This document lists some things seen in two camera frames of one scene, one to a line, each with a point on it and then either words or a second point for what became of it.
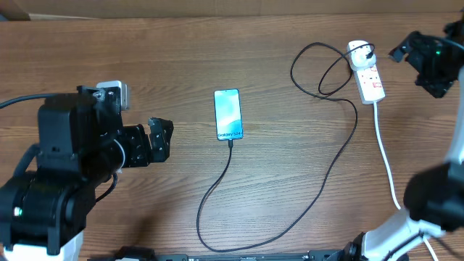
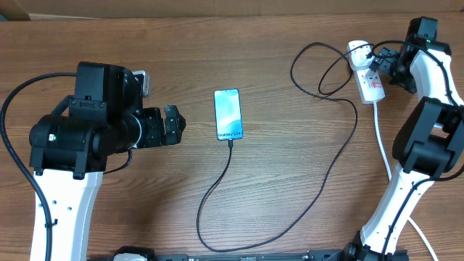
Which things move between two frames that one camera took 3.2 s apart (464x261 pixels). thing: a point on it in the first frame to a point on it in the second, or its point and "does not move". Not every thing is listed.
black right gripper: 438,86 to 408,82
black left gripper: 159,138 to 173,122
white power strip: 370,85 does not move
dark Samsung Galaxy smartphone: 228,114 does not move
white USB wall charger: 358,59 does not move
